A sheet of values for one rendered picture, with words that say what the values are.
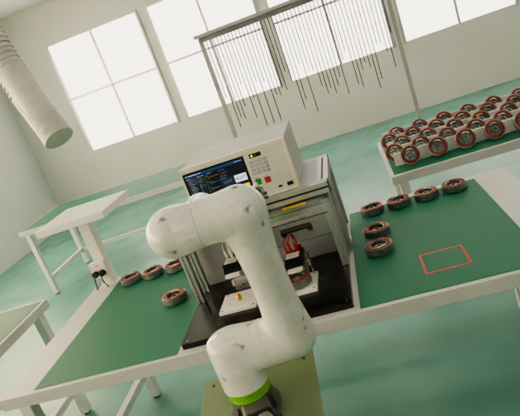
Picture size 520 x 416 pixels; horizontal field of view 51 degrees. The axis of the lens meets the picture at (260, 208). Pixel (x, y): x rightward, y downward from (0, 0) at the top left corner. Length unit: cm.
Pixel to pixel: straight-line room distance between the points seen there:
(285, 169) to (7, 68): 167
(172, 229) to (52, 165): 846
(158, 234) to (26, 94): 198
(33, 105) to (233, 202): 202
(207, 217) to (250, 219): 9
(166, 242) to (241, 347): 38
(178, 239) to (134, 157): 784
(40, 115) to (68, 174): 654
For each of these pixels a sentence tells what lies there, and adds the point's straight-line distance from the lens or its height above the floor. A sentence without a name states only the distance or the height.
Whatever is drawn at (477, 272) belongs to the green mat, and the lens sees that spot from 193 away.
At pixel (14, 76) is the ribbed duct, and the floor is 193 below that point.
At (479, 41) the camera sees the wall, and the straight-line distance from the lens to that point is 856.
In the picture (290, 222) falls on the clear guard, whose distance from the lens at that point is 190.
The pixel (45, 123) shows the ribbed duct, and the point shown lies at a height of 166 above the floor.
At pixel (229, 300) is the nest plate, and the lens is 220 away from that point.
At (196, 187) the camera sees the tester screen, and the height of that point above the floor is 123.
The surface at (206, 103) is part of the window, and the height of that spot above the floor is 111.
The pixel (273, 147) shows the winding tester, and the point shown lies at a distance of 207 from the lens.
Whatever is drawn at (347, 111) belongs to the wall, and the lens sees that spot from 839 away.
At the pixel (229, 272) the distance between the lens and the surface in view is 217.
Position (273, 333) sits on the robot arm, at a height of 99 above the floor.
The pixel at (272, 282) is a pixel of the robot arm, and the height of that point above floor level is 114.
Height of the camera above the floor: 166
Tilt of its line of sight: 16 degrees down
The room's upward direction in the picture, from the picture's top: 20 degrees counter-clockwise
